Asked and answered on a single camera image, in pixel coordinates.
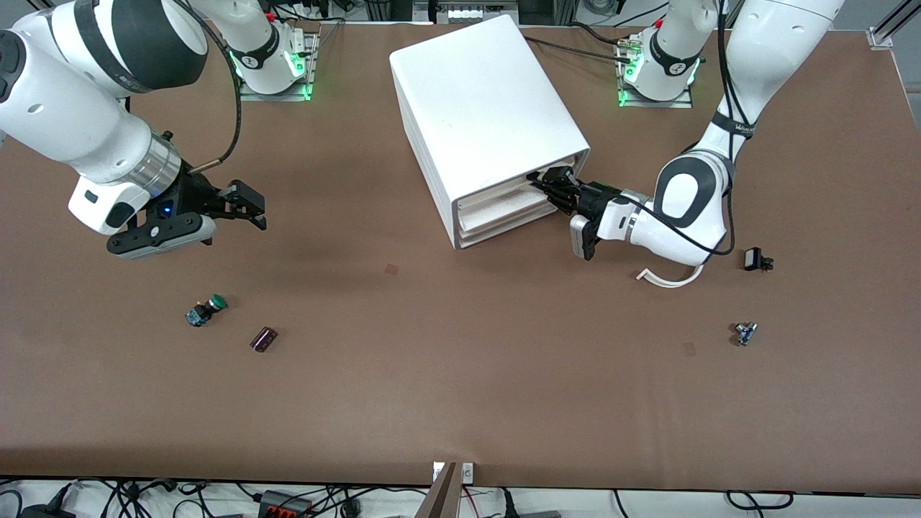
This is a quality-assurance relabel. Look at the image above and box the white plastic drawer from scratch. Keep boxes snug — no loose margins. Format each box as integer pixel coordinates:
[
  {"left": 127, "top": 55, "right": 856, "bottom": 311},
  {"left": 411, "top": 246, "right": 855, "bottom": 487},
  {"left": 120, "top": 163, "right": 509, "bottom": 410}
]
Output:
[
  {"left": 460, "top": 205, "right": 563, "bottom": 245},
  {"left": 460, "top": 188, "right": 569, "bottom": 231},
  {"left": 459, "top": 155, "right": 578, "bottom": 213}
]

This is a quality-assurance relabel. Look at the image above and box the white drawer cabinet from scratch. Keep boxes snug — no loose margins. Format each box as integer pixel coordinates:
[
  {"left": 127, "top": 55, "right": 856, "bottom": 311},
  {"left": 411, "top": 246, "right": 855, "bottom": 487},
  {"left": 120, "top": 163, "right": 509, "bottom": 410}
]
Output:
[{"left": 389, "top": 14, "right": 592, "bottom": 250}]

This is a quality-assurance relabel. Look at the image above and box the green push button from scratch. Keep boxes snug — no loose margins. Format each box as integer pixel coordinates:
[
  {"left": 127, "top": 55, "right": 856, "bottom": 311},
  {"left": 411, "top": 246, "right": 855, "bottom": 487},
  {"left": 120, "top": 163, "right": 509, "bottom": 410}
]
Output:
[{"left": 186, "top": 294, "right": 228, "bottom": 328}]

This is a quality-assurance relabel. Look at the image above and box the white curved plastic strip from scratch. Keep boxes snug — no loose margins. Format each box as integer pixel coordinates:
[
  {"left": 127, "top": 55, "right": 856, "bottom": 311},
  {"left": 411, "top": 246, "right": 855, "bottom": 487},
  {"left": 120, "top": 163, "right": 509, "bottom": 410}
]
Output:
[{"left": 637, "top": 265, "right": 704, "bottom": 288}]

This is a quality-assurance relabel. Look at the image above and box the grey terminal device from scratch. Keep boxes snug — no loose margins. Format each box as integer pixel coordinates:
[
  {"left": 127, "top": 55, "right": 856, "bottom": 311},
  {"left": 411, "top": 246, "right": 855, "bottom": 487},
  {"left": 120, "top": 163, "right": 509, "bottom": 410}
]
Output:
[{"left": 414, "top": 0, "right": 520, "bottom": 26}]

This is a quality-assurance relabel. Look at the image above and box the black orange power strip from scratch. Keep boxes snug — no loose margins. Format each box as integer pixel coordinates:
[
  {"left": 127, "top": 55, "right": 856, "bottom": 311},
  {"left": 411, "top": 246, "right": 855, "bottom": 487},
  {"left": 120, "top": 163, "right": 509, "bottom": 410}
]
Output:
[{"left": 259, "top": 491, "right": 314, "bottom": 518}]

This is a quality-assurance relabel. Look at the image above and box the wooden beam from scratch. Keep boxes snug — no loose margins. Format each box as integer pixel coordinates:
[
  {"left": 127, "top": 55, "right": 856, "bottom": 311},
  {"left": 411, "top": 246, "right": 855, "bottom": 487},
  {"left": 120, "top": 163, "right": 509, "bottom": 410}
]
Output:
[{"left": 416, "top": 462, "right": 461, "bottom": 518}]

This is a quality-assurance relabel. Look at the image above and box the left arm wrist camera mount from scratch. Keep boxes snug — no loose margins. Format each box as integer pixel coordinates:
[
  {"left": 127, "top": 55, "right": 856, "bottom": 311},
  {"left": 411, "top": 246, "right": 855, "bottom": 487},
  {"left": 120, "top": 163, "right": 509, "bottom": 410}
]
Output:
[{"left": 570, "top": 214, "right": 602, "bottom": 261}]

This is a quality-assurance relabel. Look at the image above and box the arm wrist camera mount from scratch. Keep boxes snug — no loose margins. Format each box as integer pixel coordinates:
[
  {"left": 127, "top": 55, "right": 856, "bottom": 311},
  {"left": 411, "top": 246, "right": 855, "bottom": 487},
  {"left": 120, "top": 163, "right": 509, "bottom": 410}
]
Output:
[
  {"left": 570, "top": 214, "right": 602, "bottom": 261},
  {"left": 106, "top": 211, "right": 217, "bottom": 260}
]

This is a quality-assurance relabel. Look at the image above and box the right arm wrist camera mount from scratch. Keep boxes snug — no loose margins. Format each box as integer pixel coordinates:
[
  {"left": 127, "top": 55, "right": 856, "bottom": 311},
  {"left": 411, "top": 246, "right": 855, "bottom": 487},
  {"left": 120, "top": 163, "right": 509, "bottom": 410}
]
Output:
[{"left": 106, "top": 211, "right": 217, "bottom": 260}]

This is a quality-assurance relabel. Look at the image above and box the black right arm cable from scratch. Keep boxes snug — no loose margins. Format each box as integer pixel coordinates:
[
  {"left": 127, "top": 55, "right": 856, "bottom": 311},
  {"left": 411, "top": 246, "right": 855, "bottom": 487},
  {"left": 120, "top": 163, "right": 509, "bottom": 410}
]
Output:
[{"left": 169, "top": 0, "right": 243, "bottom": 175}]

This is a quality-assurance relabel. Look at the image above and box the black cable to base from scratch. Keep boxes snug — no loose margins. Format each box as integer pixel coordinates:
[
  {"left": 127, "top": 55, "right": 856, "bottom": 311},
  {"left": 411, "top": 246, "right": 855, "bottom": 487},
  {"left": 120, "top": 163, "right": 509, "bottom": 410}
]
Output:
[{"left": 524, "top": 35, "right": 638, "bottom": 64}]

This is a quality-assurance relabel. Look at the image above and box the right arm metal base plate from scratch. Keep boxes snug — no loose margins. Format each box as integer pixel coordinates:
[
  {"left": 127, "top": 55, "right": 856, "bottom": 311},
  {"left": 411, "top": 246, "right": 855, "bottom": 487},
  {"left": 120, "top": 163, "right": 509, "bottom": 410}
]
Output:
[{"left": 237, "top": 32, "right": 319, "bottom": 102}]

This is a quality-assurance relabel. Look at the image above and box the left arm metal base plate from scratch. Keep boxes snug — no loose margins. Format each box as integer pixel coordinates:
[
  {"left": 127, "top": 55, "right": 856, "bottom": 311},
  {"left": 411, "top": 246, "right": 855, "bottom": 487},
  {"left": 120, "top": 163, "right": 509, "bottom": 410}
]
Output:
[{"left": 617, "top": 42, "right": 694, "bottom": 109}]

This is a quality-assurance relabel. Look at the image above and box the black cable loop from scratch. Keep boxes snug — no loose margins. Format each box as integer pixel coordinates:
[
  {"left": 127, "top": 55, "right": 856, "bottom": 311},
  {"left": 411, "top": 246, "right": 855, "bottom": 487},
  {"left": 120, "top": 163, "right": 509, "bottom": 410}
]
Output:
[{"left": 725, "top": 491, "right": 794, "bottom": 512}]

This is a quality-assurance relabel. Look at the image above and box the aluminium frame post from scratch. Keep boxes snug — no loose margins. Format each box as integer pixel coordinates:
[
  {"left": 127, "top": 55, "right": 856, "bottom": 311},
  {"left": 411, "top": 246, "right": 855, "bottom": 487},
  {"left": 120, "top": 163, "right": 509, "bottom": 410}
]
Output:
[{"left": 867, "top": 0, "right": 921, "bottom": 50}]

